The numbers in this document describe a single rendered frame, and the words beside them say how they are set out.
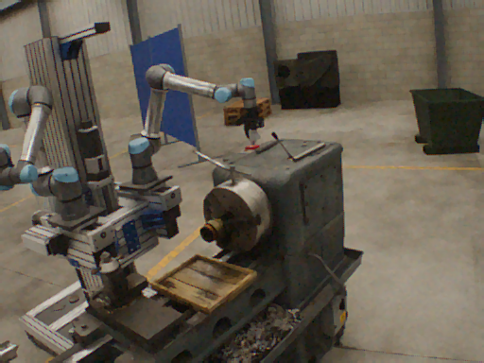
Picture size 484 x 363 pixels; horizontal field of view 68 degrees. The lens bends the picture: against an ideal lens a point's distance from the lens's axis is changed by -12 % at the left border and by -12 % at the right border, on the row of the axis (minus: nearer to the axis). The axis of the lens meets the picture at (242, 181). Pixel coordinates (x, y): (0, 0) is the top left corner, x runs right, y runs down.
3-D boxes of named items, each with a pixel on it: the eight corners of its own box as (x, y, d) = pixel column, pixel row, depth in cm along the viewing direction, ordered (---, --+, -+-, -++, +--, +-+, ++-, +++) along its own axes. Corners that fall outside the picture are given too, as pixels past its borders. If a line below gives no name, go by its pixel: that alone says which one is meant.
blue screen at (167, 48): (130, 136, 1022) (114, 47, 947) (159, 129, 1053) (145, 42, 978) (179, 168, 667) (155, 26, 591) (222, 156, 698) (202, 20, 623)
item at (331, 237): (290, 307, 281) (280, 197, 253) (350, 325, 251) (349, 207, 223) (238, 356, 239) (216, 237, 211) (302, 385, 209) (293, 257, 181)
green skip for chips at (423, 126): (410, 137, 664) (409, 89, 636) (460, 135, 641) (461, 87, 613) (426, 160, 541) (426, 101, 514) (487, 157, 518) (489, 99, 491)
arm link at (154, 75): (140, 65, 196) (232, 86, 192) (148, 63, 206) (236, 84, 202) (136, 87, 200) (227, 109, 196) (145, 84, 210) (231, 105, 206)
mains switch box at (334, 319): (335, 335, 245) (332, 223, 218) (358, 342, 234) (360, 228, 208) (307, 368, 221) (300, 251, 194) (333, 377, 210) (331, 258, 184)
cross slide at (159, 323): (117, 288, 162) (114, 280, 160) (185, 324, 135) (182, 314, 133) (85, 307, 150) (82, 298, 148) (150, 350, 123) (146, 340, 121)
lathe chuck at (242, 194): (217, 233, 199) (213, 173, 187) (269, 252, 180) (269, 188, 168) (205, 240, 192) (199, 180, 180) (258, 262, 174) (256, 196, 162)
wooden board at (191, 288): (198, 259, 191) (197, 252, 189) (258, 279, 168) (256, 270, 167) (151, 289, 169) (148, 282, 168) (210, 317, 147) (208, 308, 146)
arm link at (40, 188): (54, 199, 178) (25, 86, 160) (31, 201, 181) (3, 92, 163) (67, 191, 189) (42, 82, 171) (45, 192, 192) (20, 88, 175)
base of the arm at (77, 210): (56, 218, 183) (50, 199, 180) (79, 206, 195) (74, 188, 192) (72, 222, 175) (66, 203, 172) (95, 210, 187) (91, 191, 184)
